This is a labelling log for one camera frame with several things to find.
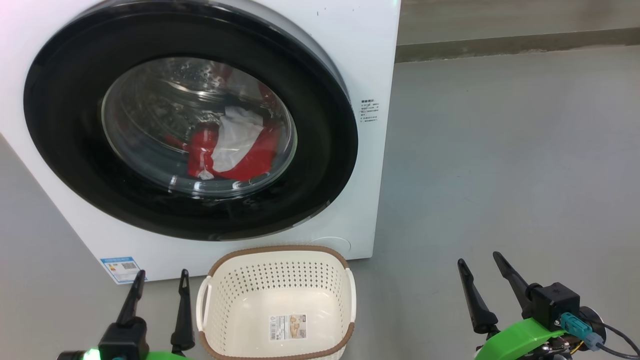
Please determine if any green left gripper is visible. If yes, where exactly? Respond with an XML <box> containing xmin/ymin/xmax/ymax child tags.
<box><xmin>57</xmin><ymin>269</ymin><xmax>196</xmax><ymax>360</ymax></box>

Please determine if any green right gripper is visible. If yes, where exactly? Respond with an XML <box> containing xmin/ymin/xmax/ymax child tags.
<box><xmin>457</xmin><ymin>251</ymin><xmax>586</xmax><ymax>360</ymax></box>

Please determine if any red and white garment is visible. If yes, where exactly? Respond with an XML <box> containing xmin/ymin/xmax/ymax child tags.
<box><xmin>165</xmin><ymin>65</ymin><xmax>286</xmax><ymax>182</ymax></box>

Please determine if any black round glass washer door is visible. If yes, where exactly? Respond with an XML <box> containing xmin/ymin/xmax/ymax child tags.
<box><xmin>23</xmin><ymin>0</ymin><xmax>359</xmax><ymax>242</ymax></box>

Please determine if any printed product label sticker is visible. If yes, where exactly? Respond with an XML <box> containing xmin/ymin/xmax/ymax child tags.
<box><xmin>270</xmin><ymin>314</ymin><xmax>308</xmax><ymax>342</ymax></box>

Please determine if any cream basket with brown rim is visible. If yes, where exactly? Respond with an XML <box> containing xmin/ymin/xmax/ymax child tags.
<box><xmin>196</xmin><ymin>245</ymin><xmax>357</xmax><ymax>360</ymax></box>

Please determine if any white front-load washing machine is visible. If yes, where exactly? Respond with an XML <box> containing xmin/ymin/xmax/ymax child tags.
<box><xmin>0</xmin><ymin>0</ymin><xmax>402</xmax><ymax>285</ymax></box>

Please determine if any blue energy label sticker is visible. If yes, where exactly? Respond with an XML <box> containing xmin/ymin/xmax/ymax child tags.
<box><xmin>99</xmin><ymin>256</ymin><xmax>148</xmax><ymax>285</ymax></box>

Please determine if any round white filter cover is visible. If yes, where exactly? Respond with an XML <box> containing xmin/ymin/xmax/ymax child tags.
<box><xmin>307</xmin><ymin>236</ymin><xmax>352</xmax><ymax>254</ymax></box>

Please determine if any teal cable connector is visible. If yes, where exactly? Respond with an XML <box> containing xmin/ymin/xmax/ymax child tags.
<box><xmin>560</xmin><ymin>312</ymin><xmax>604</xmax><ymax>351</ymax></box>

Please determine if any thin black cable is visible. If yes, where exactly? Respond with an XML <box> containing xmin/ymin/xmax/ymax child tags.
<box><xmin>595</xmin><ymin>342</ymin><xmax>640</xmax><ymax>360</ymax></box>
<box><xmin>601</xmin><ymin>322</ymin><xmax>640</xmax><ymax>357</ymax></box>

